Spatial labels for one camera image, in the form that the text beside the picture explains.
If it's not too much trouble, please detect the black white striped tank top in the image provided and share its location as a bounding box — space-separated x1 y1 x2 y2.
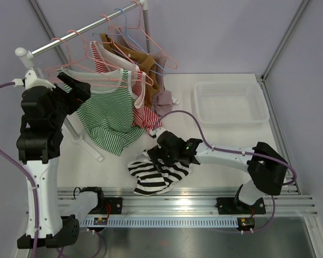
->
127 150 192 196

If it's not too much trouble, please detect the brown tank top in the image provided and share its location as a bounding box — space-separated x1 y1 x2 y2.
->
100 33 159 109

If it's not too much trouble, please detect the mauve tank top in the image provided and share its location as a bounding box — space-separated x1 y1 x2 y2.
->
151 52 173 116

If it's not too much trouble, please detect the blue wire hanger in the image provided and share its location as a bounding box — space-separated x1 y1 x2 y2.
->
99 9 170 80

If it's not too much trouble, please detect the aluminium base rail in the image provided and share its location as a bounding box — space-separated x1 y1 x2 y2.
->
56 187 318 217

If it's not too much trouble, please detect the metal clothes rack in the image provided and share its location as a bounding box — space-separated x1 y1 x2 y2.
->
15 0 180 162

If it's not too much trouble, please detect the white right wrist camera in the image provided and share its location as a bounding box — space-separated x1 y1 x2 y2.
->
150 127 166 139

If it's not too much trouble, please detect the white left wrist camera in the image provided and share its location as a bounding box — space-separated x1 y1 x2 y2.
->
12 69 56 90

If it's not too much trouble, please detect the white slotted cable duct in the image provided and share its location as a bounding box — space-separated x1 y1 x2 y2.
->
80 216 238 228

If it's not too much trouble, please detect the green white striped tank top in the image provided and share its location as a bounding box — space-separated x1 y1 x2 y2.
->
58 68 144 156

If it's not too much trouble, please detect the red white striped tank top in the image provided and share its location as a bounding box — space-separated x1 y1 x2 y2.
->
90 40 164 138

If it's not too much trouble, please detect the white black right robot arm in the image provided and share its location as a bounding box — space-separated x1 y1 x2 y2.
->
147 128 288 215

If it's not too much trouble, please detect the white plastic basket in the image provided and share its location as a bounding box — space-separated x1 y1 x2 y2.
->
192 81 270 127

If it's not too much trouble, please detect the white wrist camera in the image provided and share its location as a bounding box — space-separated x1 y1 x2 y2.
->
12 69 56 90
150 127 166 139

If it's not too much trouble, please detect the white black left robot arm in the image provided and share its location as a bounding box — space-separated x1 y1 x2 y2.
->
16 69 106 249

